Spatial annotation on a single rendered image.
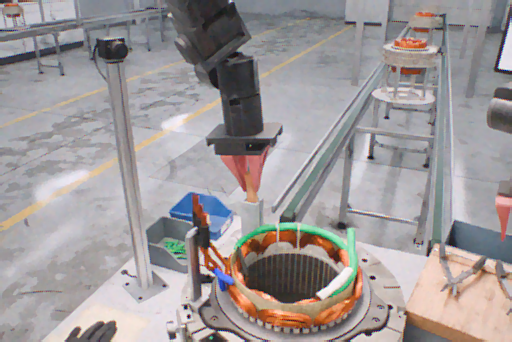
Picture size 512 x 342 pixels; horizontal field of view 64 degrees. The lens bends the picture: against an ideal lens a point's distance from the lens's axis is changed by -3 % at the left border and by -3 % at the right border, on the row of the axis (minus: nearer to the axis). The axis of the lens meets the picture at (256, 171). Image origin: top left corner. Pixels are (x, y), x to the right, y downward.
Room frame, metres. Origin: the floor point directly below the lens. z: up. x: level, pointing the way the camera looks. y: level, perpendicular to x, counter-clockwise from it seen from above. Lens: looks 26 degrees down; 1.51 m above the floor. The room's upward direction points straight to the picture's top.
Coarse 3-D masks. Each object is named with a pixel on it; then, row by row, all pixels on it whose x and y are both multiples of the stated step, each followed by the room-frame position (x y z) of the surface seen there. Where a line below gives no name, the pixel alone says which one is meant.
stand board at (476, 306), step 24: (432, 264) 0.57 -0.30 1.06; (456, 264) 0.57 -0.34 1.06; (504, 264) 0.57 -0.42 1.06; (432, 288) 0.51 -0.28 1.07; (480, 288) 0.51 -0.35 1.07; (408, 312) 0.46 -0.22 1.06; (432, 312) 0.46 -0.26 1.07; (456, 312) 0.46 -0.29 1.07; (480, 312) 0.46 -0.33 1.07; (504, 312) 0.45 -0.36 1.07; (456, 336) 0.42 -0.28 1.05; (480, 336) 0.41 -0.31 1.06; (504, 336) 0.41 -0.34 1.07
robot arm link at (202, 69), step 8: (240, 16) 0.57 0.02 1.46; (248, 32) 0.58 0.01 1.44; (176, 40) 0.55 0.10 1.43; (184, 40) 0.54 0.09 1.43; (232, 40) 0.59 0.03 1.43; (240, 40) 0.57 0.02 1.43; (184, 48) 0.54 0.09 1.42; (192, 48) 0.54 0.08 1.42; (224, 48) 0.58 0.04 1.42; (232, 48) 0.57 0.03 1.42; (184, 56) 0.56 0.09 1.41; (192, 56) 0.54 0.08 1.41; (200, 56) 0.54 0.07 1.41; (216, 56) 0.56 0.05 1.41; (224, 56) 0.56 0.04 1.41; (192, 64) 0.55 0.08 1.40; (200, 64) 0.54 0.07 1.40; (208, 64) 0.55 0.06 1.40; (216, 64) 0.55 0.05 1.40; (200, 72) 0.63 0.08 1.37; (208, 72) 0.61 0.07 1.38; (200, 80) 0.65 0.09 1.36; (208, 80) 0.61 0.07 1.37; (216, 80) 0.61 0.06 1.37; (216, 88) 0.61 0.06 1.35
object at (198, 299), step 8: (192, 232) 0.45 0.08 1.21; (192, 240) 0.44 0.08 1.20; (192, 248) 0.44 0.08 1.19; (192, 256) 0.44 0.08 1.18; (192, 264) 0.44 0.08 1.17; (192, 272) 0.44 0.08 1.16; (192, 280) 0.44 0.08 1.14; (200, 280) 0.45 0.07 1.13; (192, 288) 0.44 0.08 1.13; (200, 288) 0.45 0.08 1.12; (192, 296) 0.44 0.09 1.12; (200, 296) 0.45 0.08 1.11; (192, 304) 0.43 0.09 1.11; (200, 304) 0.43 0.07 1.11
